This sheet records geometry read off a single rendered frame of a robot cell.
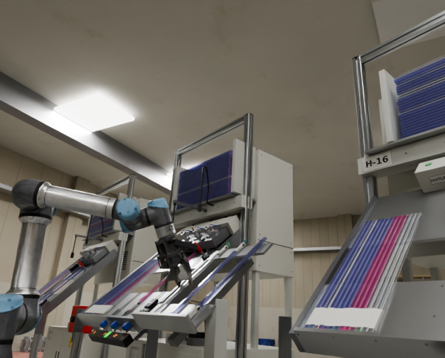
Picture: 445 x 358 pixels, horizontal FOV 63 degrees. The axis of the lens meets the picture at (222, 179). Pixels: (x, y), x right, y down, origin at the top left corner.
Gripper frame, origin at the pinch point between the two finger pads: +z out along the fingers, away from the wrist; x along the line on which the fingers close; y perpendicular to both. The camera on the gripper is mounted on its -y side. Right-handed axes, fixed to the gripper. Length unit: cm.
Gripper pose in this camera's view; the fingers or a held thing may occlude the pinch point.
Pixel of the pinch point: (185, 283)
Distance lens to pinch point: 151.6
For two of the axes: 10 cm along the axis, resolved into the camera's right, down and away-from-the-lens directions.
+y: -6.9, 1.8, -7.0
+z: 2.9, 9.5, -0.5
